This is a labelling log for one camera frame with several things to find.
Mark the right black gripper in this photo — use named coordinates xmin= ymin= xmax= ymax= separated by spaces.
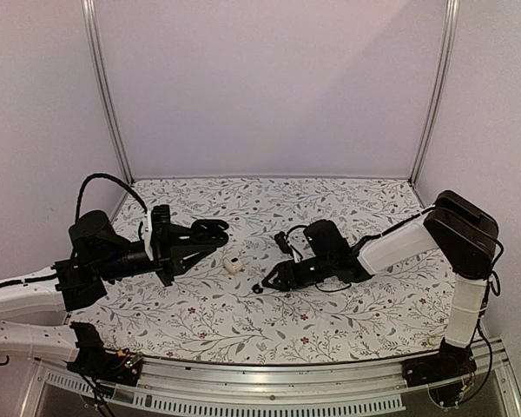
xmin=261 ymin=255 xmax=334 ymax=293

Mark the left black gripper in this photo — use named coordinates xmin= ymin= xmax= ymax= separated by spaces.
xmin=96 ymin=223 xmax=215 ymax=287

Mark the white earbud charging case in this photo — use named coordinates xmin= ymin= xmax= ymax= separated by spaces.
xmin=223 ymin=257 xmax=243 ymax=274

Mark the black earbud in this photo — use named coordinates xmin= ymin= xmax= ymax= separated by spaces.
xmin=252 ymin=284 xmax=264 ymax=295

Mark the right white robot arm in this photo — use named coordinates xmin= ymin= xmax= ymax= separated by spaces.
xmin=260 ymin=190 xmax=504 ymax=379

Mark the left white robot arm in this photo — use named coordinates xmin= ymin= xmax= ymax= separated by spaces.
xmin=0 ymin=205 xmax=229 ymax=377

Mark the floral patterned table mat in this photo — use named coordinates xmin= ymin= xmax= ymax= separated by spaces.
xmin=70 ymin=178 xmax=454 ymax=364

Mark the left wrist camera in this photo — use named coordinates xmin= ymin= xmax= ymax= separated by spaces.
xmin=141 ymin=204 xmax=171 ymax=261

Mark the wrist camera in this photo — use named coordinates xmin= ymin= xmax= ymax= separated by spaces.
xmin=274 ymin=232 xmax=303 ymax=262
xmin=141 ymin=204 xmax=171 ymax=261

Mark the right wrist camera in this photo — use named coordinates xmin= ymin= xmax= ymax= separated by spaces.
xmin=274 ymin=232 xmax=303 ymax=262

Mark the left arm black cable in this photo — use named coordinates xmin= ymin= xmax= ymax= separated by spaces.
xmin=72 ymin=173 xmax=151 ymax=218

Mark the front aluminium rail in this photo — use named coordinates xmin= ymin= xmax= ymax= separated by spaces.
xmin=21 ymin=338 xmax=521 ymax=416

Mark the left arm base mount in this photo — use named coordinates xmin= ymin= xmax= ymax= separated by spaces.
xmin=66 ymin=322 xmax=142 ymax=387

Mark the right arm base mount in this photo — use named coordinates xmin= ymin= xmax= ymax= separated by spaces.
xmin=401 ymin=338 xmax=493 ymax=409

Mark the right aluminium frame post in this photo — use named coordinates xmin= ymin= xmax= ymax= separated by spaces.
xmin=409 ymin=0 xmax=459 ymax=188

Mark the aluminium frame post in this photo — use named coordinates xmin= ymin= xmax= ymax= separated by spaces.
xmin=81 ymin=0 xmax=135 ymax=184
xmin=409 ymin=0 xmax=459 ymax=188

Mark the left aluminium frame post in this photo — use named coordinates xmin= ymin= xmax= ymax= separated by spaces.
xmin=81 ymin=0 xmax=135 ymax=184

